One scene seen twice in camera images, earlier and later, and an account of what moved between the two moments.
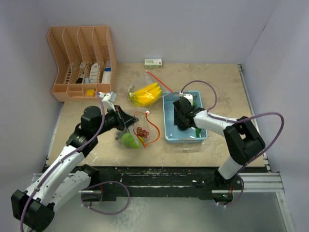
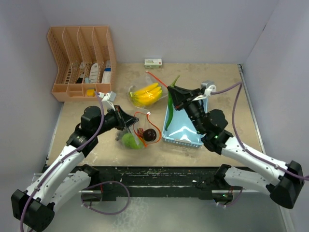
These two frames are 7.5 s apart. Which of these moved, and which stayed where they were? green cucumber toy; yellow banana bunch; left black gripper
Moved: green cucumber toy
Stayed: left black gripper; yellow banana bunch
